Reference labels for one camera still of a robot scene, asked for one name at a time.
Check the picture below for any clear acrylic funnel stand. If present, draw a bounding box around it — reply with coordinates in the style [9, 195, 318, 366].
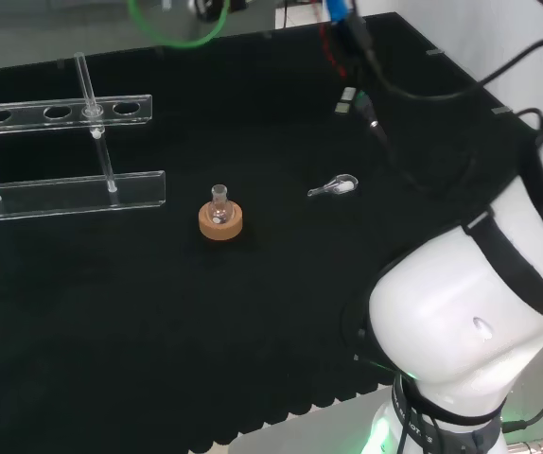
[0, 51, 167, 224]

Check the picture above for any glass round-bottom flask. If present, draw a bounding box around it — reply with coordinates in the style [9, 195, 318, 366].
[207, 183, 232, 226]

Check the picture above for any black bench cloth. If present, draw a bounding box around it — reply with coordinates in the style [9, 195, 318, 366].
[0, 11, 543, 454]

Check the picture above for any small white grey connector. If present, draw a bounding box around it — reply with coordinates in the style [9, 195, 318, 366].
[336, 86, 358, 114]

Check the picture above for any blue connector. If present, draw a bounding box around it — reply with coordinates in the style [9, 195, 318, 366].
[326, 0, 350, 24]

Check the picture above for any cork ring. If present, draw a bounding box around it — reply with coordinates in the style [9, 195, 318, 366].
[198, 201, 245, 241]

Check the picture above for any black cable with green plug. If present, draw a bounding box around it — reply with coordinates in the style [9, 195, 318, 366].
[352, 90, 495, 200]

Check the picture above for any red cable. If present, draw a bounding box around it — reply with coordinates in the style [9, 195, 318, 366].
[319, 23, 348, 79]

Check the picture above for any thick black cable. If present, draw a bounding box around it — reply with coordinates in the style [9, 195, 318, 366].
[344, 13, 543, 143]

